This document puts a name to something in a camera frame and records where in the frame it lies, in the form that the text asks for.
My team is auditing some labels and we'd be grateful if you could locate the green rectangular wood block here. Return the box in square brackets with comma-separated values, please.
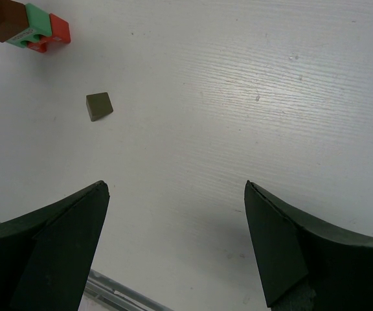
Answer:
[7, 3, 52, 48]

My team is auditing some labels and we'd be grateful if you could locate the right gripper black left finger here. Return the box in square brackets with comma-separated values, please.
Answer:
[0, 181, 109, 310]

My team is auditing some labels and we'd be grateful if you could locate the olive roof wood block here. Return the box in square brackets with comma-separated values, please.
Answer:
[86, 92, 113, 122]

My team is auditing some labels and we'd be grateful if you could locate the aluminium table edge rail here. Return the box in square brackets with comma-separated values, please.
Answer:
[82, 269, 167, 310]

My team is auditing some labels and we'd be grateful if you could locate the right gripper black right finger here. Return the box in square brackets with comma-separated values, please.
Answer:
[244, 182, 373, 310]

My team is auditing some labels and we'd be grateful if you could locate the brown wood block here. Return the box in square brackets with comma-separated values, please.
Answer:
[0, 0, 29, 43]

